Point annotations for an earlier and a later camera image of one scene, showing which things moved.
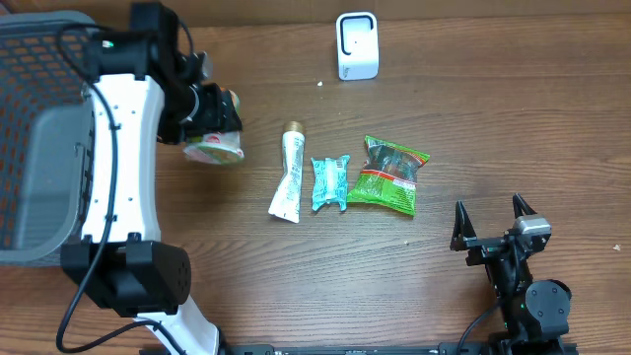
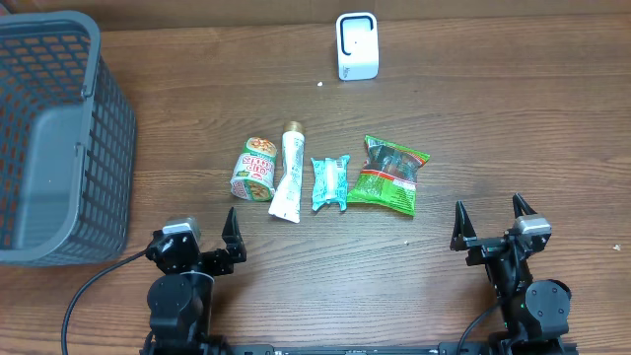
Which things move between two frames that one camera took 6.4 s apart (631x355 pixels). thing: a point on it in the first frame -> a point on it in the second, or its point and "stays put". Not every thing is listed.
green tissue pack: (329, 180) stays put
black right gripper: (482, 247) stays put
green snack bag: (388, 176) stays put
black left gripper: (219, 115) -> (223, 264)
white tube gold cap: (286, 203) stays put
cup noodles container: (217, 148) -> (253, 173)
